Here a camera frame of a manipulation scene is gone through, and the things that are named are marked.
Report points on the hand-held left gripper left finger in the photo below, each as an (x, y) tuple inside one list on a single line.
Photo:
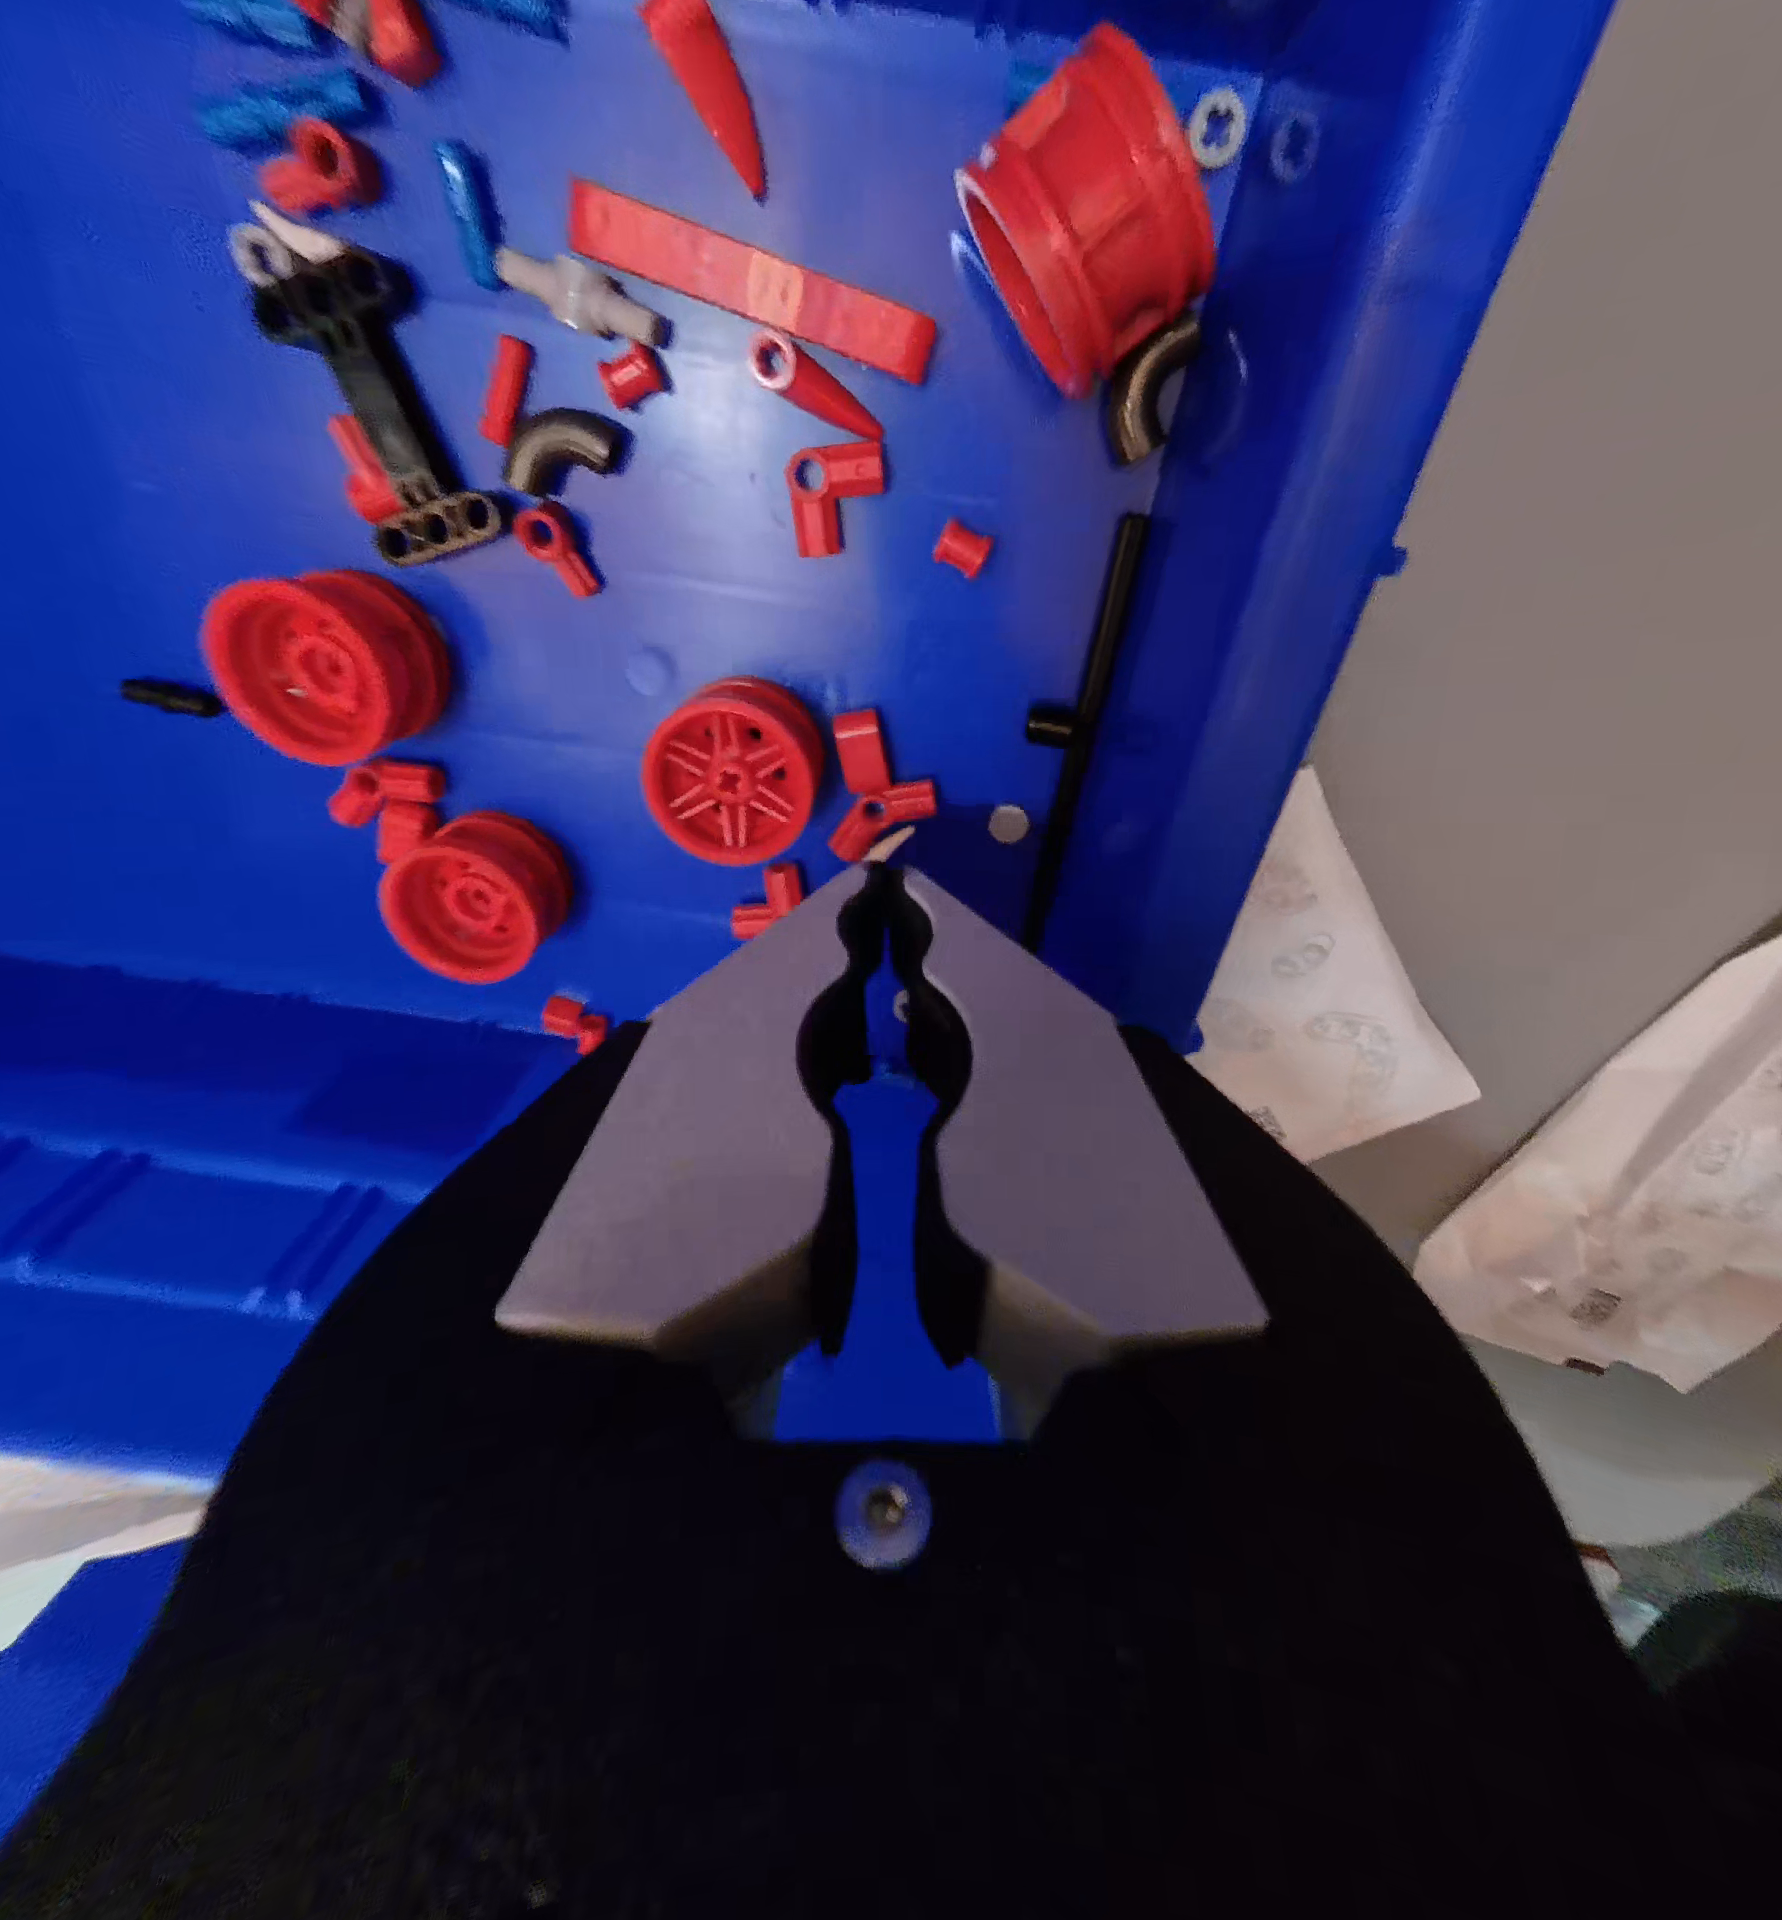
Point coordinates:
[(681, 1171)]

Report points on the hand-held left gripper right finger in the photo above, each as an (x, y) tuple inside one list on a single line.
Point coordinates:
[(1087, 1186)]

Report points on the small white pin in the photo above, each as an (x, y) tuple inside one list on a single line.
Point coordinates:
[(891, 842)]

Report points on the blue plastic bin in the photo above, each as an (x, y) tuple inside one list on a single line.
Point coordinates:
[(34, 1694), (126, 450)]

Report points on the grey desk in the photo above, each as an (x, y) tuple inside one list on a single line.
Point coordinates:
[(1581, 450)]

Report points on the clear printed plastic bag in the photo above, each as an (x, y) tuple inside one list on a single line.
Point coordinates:
[(1326, 991), (1654, 1186)]

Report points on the red spoked wheel rim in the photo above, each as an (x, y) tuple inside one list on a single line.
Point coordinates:
[(734, 772)]

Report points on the long black axle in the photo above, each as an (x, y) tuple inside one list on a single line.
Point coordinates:
[(1095, 691)]

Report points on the short black pin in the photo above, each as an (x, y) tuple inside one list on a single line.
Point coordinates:
[(170, 696)]

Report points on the scattered small red connectors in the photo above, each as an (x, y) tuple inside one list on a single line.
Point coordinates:
[(838, 488)]

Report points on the dark curved pipe piece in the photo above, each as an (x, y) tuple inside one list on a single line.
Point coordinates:
[(1137, 397), (553, 442)]

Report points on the red pointed piece with hole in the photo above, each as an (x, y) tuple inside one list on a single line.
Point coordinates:
[(815, 386)]

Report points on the black angled beam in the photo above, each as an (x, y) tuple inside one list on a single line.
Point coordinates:
[(374, 383)]

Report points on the grey axle connector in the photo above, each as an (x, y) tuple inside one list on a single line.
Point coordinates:
[(575, 292)]

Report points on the long flat red beam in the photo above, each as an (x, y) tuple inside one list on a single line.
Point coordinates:
[(741, 277)]

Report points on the large red wheel rim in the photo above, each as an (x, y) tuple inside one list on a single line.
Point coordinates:
[(1095, 225)]

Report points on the blue axle pin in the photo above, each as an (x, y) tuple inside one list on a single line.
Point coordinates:
[(466, 211)]

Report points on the small white claw piece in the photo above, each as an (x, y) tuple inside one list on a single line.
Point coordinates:
[(284, 240)]

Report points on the grey cross-hole bush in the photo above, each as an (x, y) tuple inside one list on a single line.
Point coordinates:
[(1216, 125)]

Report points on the red pointed panel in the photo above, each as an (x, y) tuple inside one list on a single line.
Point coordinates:
[(705, 74)]

